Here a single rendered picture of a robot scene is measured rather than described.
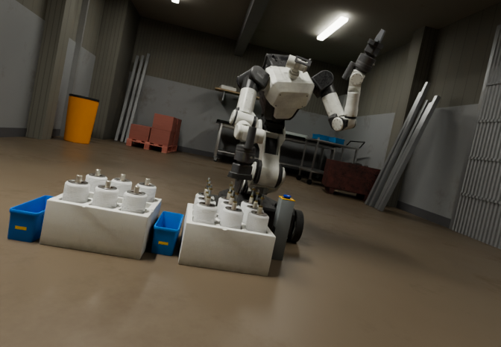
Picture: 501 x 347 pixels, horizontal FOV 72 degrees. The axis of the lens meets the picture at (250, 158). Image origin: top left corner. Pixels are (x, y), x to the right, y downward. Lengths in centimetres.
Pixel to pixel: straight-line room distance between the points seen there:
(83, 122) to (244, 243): 474
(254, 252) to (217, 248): 16
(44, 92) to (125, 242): 429
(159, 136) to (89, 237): 565
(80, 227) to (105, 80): 626
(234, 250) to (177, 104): 718
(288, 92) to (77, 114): 448
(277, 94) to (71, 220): 115
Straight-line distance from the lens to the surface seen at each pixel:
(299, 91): 194
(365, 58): 192
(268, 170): 196
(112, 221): 150
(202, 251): 151
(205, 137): 848
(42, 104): 561
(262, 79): 188
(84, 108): 595
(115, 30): 781
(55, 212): 156
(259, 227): 154
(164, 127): 707
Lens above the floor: 56
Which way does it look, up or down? 3 degrees down
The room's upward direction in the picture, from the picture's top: 12 degrees clockwise
